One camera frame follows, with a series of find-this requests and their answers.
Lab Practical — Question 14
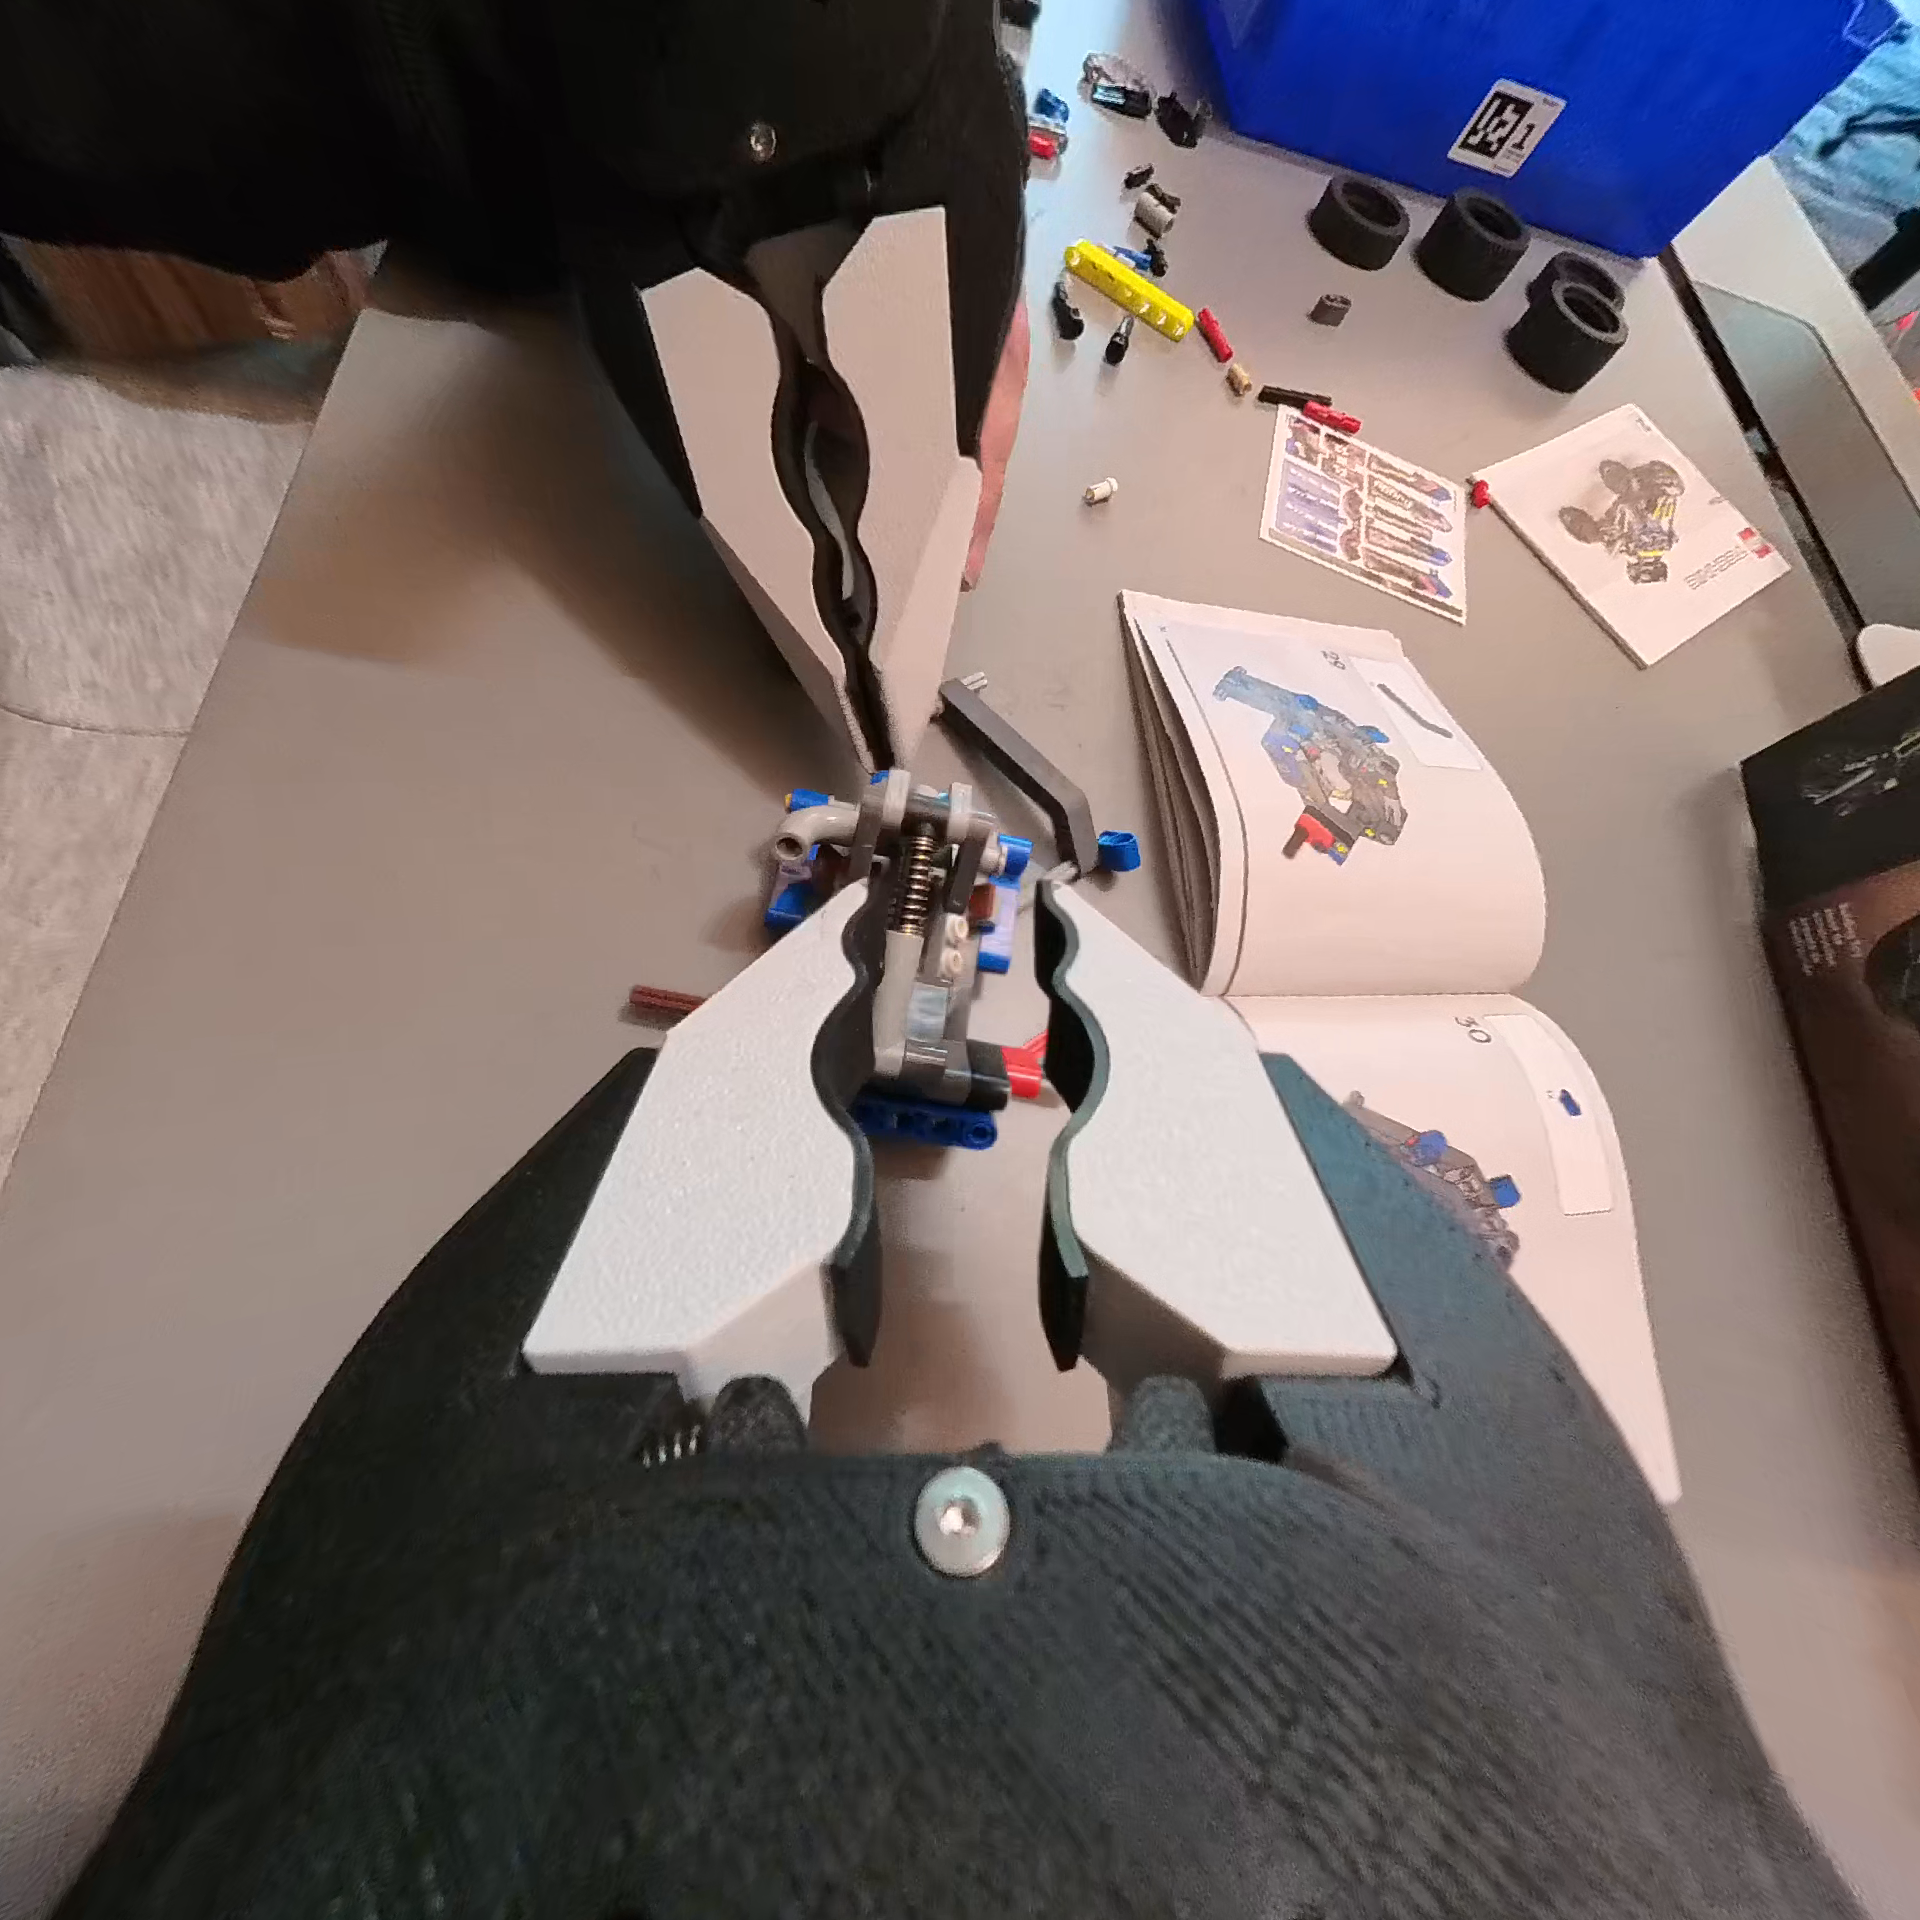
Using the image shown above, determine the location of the lego set box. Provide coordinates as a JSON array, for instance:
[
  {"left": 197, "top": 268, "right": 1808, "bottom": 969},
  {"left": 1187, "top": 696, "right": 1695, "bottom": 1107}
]
[{"left": 1736, "top": 660, "right": 1920, "bottom": 1445}]

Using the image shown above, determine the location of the person's left forearm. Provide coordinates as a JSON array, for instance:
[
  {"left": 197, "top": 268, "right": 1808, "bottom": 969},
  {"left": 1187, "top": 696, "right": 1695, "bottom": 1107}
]
[{"left": 0, "top": 0, "right": 975, "bottom": 300}]

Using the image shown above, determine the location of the yellow lego beam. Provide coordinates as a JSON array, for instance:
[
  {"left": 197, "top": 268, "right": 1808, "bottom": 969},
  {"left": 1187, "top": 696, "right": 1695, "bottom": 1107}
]
[{"left": 1061, "top": 240, "right": 1200, "bottom": 342}]

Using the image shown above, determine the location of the lego sticker sheet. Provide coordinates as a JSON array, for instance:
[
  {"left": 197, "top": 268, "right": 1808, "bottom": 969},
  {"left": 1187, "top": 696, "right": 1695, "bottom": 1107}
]
[{"left": 1258, "top": 404, "right": 1474, "bottom": 628}]

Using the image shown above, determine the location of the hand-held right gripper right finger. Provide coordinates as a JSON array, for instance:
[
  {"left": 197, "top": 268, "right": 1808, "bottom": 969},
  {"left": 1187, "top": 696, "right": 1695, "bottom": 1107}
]
[{"left": 1034, "top": 880, "right": 1405, "bottom": 1407}]

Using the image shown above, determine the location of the blue plastic storage bin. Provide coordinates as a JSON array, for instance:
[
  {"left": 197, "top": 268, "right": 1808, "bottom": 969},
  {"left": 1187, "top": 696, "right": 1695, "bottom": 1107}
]
[{"left": 1167, "top": 0, "right": 1905, "bottom": 264}]

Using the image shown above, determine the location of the small white lego leaflet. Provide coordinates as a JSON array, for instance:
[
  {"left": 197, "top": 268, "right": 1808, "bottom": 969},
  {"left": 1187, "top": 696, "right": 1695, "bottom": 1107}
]
[{"left": 1470, "top": 403, "right": 1795, "bottom": 669}]

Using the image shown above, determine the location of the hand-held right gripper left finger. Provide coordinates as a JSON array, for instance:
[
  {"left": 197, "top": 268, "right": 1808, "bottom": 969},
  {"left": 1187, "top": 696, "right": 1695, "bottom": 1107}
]
[{"left": 524, "top": 880, "right": 888, "bottom": 1405}]

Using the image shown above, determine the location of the person's left hand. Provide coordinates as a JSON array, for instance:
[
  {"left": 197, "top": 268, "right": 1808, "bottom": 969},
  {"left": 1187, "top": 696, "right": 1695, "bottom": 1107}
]
[{"left": 956, "top": 300, "right": 1037, "bottom": 592}]

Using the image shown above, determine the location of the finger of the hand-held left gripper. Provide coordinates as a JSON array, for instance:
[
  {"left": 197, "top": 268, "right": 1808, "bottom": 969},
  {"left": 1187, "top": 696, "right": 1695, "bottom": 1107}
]
[
  {"left": 818, "top": 203, "right": 984, "bottom": 724},
  {"left": 640, "top": 268, "right": 904, "bottom": 770}
]

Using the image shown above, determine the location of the partly built lego buggy model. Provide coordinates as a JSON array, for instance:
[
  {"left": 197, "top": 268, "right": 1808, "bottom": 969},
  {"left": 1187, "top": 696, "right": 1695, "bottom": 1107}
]
[{"left": 757, "top": 763, "right": 1050, "bottom": 1152}]

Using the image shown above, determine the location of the lego instruction booklet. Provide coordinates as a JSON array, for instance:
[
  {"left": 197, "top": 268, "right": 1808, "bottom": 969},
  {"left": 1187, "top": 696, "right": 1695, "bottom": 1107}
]
[{"left": 1116, "top": 588, "right": 1686, "bottom": 1509}]

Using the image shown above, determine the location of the grey lego beam with axles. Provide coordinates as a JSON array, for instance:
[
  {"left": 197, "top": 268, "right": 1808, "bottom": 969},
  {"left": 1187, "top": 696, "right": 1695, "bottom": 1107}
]
[{"left": 933, "top": 672, "right": 1105, "bottom": 880}]

